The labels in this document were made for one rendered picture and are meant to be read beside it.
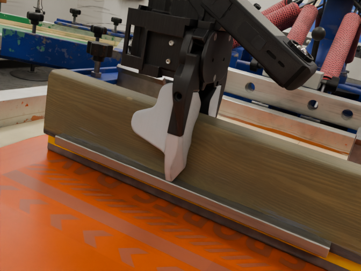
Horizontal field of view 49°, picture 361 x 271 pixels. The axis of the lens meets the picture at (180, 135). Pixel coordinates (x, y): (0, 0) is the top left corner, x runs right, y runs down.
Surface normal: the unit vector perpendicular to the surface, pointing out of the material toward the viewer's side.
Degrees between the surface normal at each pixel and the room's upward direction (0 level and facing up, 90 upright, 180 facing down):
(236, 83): 90
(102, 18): 90
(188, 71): 67
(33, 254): 0
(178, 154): 107
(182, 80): 76
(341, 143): 90
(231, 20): 92
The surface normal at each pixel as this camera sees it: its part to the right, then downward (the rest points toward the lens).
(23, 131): 0.21, -0.93
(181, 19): -0.42, 0.20
